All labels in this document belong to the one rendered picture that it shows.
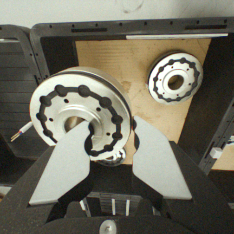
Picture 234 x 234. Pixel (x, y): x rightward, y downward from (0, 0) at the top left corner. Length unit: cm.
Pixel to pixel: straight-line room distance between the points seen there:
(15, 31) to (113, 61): 16
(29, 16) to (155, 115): 44
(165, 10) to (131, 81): 21
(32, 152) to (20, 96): 22
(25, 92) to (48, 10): 23
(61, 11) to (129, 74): 27
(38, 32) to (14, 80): 21
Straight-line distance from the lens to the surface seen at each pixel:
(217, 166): 53
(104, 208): 77
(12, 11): 53
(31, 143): 51
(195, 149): 32
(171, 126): 36
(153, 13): 42
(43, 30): 21
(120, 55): 28
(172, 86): 29
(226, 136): 29
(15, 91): 41
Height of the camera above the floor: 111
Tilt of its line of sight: 59 degrees down
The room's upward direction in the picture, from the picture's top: 171 degrees counter-clockwise
